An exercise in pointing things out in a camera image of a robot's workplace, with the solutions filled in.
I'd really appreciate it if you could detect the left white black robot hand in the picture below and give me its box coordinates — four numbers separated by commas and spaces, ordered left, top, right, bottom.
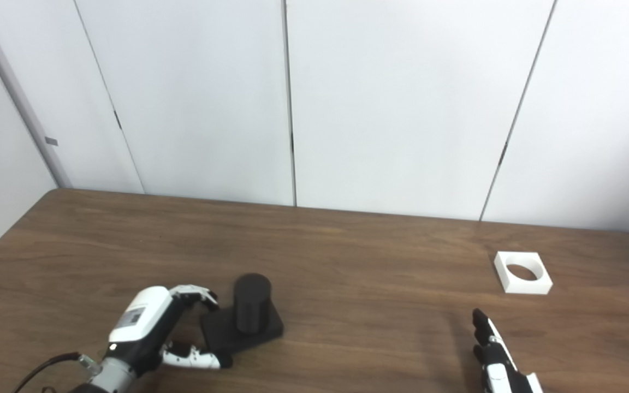
107, 284, 233, 377

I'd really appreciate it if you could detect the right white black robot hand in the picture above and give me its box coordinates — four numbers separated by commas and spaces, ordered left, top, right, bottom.
472, 308, 544, 393

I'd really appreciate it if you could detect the white square piece with hole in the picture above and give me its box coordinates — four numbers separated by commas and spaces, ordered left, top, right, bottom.
494, 251, 553, 295

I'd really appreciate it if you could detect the black peg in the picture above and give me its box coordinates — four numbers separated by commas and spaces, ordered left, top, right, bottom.
201, 273, 284, 353

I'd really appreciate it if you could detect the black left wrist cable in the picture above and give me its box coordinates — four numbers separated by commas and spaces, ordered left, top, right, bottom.
13, 352, 100, 393

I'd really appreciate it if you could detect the grey wall corner post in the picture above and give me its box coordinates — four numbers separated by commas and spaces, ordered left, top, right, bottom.
0, 0, 73, 189

